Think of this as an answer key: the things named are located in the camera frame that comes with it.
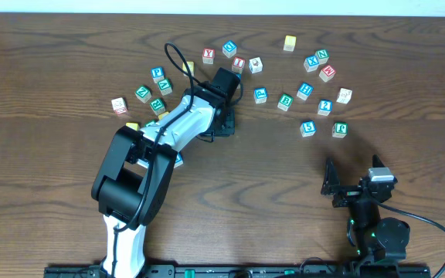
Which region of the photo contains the red I block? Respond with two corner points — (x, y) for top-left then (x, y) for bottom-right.
(231, 56), (246, 74)

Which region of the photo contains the blue 2 block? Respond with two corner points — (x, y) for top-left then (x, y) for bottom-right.
(318, 100), (332, 116)

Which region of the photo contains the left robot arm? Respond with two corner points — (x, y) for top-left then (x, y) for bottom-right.
(91, 68), (240, 277)

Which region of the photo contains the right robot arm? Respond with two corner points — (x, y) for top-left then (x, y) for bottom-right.
(321, 155), (410, 264)

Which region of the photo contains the red Y block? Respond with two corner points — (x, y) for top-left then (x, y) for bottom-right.
(202, 48), (216, 64)

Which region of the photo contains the white picture block centre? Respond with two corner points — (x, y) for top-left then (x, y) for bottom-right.
(249, 57), (263, 74)

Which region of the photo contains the blue P block centre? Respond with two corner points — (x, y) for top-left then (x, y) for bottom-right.
(253, 87), (268, 104)

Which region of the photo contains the blue p block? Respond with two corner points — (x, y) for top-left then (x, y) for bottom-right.
(253, 87), (268, 104)
(151, 66), (165, 83)

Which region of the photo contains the blue D block top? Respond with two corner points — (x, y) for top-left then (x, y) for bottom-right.
(222, 40), (237, 58)

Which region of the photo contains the yellow block upper left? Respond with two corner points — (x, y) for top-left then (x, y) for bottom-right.
(182, 61), (195, 76)

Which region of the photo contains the green J block right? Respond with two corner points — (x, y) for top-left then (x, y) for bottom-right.
(332, 122), (348, 138)

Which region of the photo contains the green j block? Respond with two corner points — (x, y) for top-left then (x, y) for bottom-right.
(332, 122), (348, 138)
(144, 120), (156, 127)

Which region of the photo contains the blue 5 block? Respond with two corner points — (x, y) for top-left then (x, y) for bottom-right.
(300, 120), (316, 137)

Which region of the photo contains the green B block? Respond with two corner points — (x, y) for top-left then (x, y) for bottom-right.
(277, 93), (294, 111)

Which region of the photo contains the blue P block left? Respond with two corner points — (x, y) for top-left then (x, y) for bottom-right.
(151, 66), (165, 83)

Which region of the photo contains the green R block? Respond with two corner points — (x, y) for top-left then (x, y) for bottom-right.
(149, 98), (166, 116)

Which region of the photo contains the yellow block tilted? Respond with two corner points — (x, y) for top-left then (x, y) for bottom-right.
(158, 111), (169, 120)

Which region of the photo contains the white block far right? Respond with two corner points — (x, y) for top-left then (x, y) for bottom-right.
(336, 88), (352, 104)

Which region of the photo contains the yellow block top right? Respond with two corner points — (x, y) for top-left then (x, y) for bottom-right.
(283, 35), (297, 52)

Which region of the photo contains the green J block left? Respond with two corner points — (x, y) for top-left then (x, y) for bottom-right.
(144, 120), (156, 127)

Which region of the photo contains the blue H block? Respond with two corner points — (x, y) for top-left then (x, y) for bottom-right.
(297, 83), (314, 100)

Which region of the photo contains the green Z block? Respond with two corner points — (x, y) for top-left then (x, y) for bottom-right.
(135, 86), (152, 103)

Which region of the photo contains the blue L block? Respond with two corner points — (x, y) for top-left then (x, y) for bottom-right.
(174, 153), (184, 168)

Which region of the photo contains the blue X block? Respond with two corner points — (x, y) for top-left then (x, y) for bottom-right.
(304, 56), (320, 72)

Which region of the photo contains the yellow block far left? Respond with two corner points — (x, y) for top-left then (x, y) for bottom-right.
(125, 122), (140, 131)

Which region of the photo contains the red M block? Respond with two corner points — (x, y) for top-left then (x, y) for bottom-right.
(319, 65), (336, 83)

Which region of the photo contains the green N block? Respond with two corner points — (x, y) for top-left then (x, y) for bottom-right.
(315, 49), (330, 65)

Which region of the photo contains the white red picture block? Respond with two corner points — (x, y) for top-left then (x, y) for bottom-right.
(111, 97), (127, 114)

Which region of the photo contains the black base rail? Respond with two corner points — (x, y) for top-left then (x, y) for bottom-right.
(43, 263), (432, 278)

